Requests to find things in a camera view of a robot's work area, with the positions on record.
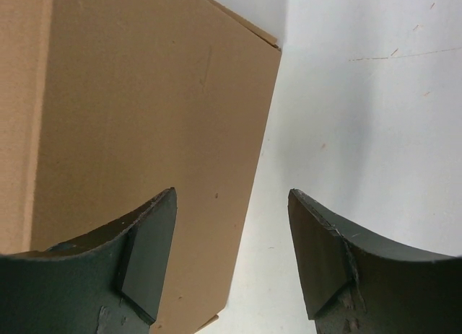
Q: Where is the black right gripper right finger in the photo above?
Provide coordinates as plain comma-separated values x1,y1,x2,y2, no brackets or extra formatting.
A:
288,189,461,333

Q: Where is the brown cardboard box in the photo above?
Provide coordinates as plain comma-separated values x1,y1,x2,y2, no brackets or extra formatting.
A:
1,0,282,333

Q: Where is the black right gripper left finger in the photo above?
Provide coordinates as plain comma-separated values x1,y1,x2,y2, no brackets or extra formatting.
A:
1,188,177,333

